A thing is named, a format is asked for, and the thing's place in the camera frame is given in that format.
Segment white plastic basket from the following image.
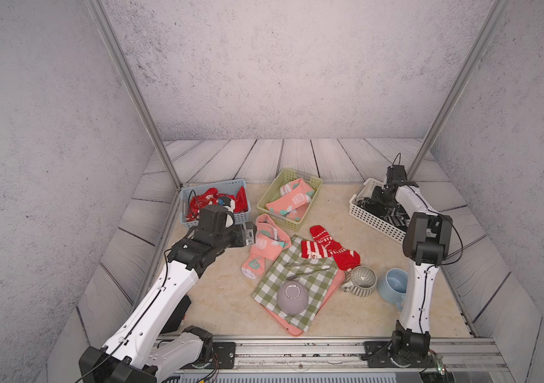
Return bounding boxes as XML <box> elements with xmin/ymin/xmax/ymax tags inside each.
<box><xmin>348</xmin><ymin>178</ymin><xmax>426</xmax><ymax>245</ymax></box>

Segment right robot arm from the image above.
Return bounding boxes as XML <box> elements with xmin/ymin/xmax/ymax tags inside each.
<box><xmin>364</xmin><ymin>164</ymin><xmax>453</xmax><ymax>367</ymax></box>

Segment front aluminium rail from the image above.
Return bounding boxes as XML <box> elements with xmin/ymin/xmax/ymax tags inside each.
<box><xmin>91</xmin><ymin>337</ymin><xmax>517</xmax><ymax>383</ymax></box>

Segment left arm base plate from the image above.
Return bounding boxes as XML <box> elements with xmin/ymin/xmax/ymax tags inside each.
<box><xmin>180</xmin><ymin>341</ymin><xmax>237</xmax><ymax>370</ymax></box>

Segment black white striped sock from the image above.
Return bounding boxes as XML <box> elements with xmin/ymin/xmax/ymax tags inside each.
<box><xmin>356</xmin><ymin>197</ymin><xmax>410</xmax><ymax>231</ymax></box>

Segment green plastic basket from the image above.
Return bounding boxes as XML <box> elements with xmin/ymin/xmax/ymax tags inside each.
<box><xmin>257</xmin><ymin>168</ymin><xmax>324</xmax><ymax>231</ymax></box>

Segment striped ceramic mug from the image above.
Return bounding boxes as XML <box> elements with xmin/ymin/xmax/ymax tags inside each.
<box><xmin>340</xmin><ymin>266</ymin><xmax>377</xmax><ymax>298</ymax></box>

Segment left metal frame post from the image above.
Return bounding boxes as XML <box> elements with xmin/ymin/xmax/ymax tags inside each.
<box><xmin>85</xmin><ymin>0</ymin><xmax>182</xmax><ymax>189</ymax></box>

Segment red fluffy sock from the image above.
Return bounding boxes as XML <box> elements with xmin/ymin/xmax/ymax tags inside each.
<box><xmin>186</xmin><ymin>187</ymin><xmax>248</xmax><ymax>222</ymax></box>

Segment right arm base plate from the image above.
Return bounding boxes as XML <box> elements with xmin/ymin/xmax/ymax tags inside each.
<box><xmin>361</xmin><ymin>341</ymin><xmax>438</xmax><ymax>370</ymax></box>

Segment metal tongs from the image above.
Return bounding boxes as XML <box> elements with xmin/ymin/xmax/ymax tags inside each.
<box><xmin>286</xmin><ymin>263</ymin><xmax>331</xmax><ymax>281</ymax></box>

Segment light blue mug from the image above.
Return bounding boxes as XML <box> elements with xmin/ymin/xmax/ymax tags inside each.
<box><xmin>377</xmin><ymin>268</ymin><xmax>408</xmax><ymax>311</ymax></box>

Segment pink tray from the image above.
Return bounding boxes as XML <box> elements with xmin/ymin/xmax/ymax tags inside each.
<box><xmin>261</xmin><ymin>267</ymin><xmax>347</xmax><ymax>338</ymax></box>

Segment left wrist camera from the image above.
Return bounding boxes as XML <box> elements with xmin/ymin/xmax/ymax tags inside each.
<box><xmin>218</xmin><ymin>196</ymin><xmax>235</xmax><ymax>228</ymax></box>

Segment blue plastic basket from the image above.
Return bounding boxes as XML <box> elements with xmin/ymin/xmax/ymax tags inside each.
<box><xmin>180</xmin><ymin>179</ymin><xmax>251</xmax><ymax>228</ymax></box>

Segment green checkered cloth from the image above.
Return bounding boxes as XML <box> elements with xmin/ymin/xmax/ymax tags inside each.
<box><xmin>252</xmin><ymin>235</ymin><xmax>345</xmax><ymax>336</ymax></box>

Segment red striped santa sock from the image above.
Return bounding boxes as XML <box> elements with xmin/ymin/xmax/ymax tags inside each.
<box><xmin>301</xmin><ymin>240</ymin><xmax>329</xmax><ymax>259</ymax></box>

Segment grey upturned bowl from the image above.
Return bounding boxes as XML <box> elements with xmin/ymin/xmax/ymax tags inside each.
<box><xmin>277</xmin><ymin>281</ymin><xmax>309</xmax><ymax>316</ymax></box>

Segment pink sock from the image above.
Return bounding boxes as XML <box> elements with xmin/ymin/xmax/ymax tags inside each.
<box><xmin>286</xmin><ymin>204</ymin><xmax>309</xmax><ymax>222</ymax></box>
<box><xmin>241</xmin><ymin>214</ymin><xmax>291</xmax><ymax>279</ymax></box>
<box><xmin>265</xmin><ymin>178</ymin><xmax>315</xmax><ymax>216</ymax></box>

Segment red patterned knit sock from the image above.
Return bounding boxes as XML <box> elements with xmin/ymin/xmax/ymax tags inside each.
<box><xmin>310</xmin><ymin>225</ymin><xmax>361</xmax><ymax>271</ymax></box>

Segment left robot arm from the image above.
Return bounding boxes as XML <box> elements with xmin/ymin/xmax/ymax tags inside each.
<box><xmin>79</xmin><ymin>205</ymin><xmax>257</xmax><ymax>382</ymax></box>

